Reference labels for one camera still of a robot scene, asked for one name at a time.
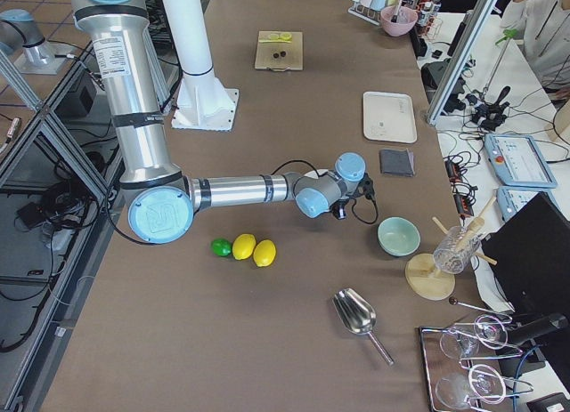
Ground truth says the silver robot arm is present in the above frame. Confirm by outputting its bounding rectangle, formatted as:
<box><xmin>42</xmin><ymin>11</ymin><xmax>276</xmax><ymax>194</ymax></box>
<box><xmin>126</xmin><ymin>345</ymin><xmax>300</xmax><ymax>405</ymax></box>
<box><xmin>71</xmin><ymin>0</ymin><xmax>371</xmax><ymax>245</ymax></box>

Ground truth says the cream rabbit tray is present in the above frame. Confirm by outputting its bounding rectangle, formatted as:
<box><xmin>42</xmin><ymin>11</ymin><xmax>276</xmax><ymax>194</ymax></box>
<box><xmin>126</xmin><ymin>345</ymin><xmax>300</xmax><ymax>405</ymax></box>
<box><xmin>362</xmin><ymin>91</ymin><xmax>417</xmax><ymax>143</ymax></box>

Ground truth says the upper whole lemon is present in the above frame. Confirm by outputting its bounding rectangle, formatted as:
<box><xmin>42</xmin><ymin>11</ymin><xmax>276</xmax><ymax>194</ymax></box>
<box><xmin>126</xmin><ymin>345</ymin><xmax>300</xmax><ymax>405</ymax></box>
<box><xmin>253</xmin><ymin>239</ymin><xmax>277</xmax><ymax>268</ymax></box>

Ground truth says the whole lemon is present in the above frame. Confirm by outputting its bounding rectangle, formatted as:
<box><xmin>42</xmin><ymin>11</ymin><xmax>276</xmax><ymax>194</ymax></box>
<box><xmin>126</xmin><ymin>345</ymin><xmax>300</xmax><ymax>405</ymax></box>
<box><xmin>253</xmin><ymin>239</ymin><xmax>277</xmax><ymax>268</ymax></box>
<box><xmin>232</xmin><ymin>233</ymin><xmax>257</xmax><ymax>260</ymax></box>

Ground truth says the lower whole lemon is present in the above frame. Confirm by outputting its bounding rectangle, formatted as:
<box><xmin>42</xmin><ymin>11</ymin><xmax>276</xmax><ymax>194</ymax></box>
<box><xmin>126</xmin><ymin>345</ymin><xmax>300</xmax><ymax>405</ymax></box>
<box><xmin>232</xmin><ymin>233</ymin><xmax>257</xmax><ymax>260</ymax></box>

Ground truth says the green lime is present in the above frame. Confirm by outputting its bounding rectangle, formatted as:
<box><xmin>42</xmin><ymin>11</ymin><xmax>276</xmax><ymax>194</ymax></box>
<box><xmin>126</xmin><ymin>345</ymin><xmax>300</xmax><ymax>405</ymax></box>
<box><xmin>210</xmin><ymin>238</ymin><xmax>232</xmax><ymax>257</ymax></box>

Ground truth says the grey folded cloth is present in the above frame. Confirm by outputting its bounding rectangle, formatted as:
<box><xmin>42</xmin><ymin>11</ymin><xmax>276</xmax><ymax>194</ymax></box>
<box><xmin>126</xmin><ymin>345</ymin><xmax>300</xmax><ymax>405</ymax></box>
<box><xmin>379</xmin><ymin>149</ymin><xmax>415</xmax><ymax>177</ymax></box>

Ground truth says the green bowl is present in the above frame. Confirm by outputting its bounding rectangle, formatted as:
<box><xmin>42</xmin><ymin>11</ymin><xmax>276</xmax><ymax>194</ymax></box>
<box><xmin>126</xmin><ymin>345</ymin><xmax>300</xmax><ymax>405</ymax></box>
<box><xmin>377</xmin><ymin>217</ymin><xmax>420</xmax><ymax>257</ymax></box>

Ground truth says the metal scoop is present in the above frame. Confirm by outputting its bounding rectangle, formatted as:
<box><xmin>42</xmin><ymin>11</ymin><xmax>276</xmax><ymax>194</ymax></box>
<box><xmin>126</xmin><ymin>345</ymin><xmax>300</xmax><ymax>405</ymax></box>
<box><xmin>332</xmin><ymin>287</ymin><xmax>395</xmax><ymax>366</ymax></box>

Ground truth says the wooden cutting board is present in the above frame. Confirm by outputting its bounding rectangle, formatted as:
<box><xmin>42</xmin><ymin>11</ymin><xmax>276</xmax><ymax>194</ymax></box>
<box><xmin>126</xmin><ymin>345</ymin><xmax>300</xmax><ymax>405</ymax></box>
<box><xmin>254</xmin><ymin>30</ymin><xmax>304</xmax><ymax>72</ymax></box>

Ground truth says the wooden cup stand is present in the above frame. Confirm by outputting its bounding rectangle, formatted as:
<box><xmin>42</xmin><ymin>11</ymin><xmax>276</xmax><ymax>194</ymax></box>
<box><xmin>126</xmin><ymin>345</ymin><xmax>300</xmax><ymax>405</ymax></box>
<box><xmin>405</xmin><ymin>197</ymin><xmax>497</xmax><ymax>301</ymax></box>

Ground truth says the clear glass cup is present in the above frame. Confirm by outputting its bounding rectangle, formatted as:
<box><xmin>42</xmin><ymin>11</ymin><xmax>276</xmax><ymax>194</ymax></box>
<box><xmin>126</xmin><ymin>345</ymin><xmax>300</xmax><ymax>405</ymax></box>
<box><xmin>433</xmin><ymin>226</ymin><xmax>481</xmax><ymax>274</ymax></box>

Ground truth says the pink ice bowl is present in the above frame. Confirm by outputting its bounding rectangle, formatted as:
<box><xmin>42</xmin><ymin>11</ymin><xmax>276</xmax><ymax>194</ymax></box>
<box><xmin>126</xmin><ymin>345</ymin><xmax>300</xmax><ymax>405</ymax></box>
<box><xmin>380</xmin><ymin>6</ymin><xmax>419</xmax><ymax>36</ymax></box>

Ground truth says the black tool in bowl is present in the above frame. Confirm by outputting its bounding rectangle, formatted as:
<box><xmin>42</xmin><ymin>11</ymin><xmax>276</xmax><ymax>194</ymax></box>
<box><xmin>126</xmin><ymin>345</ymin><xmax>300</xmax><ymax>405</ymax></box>
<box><xmin>391</xmin><ymin>0</ymin><xmax>403</xmax><ymax>23</ymax></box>

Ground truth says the teach pendant tablet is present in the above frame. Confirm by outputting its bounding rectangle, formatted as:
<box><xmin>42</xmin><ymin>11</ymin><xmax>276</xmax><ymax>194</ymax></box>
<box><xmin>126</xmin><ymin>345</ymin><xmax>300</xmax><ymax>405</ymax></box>
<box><xmin>484</xmin><ymin>133</ymin><xmax>558</xmax><ymax>189</ymax></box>

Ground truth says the wine glass rack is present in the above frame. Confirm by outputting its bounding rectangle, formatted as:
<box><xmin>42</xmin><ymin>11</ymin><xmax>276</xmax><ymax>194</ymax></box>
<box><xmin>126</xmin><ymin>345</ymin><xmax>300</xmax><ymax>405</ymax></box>
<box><xmin>418</xmin><ymin>314</ymin><xmax>533</xmax><ymax>411</ymax></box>

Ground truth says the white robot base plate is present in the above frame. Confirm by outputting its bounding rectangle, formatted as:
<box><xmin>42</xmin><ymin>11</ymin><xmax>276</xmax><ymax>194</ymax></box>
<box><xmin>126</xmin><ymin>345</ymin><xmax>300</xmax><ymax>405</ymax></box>
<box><xmin>171</xmin><ymin>87</ymin><xmax>240</xmax><ymax>132</ymax></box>

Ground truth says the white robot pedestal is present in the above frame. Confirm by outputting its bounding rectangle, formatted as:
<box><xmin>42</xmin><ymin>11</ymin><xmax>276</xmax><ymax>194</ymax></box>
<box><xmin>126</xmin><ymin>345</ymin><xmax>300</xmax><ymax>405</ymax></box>
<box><xmin>163</xmin><ymin>0</ymin><xmax>222</xmax><ymax>99</ymax></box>

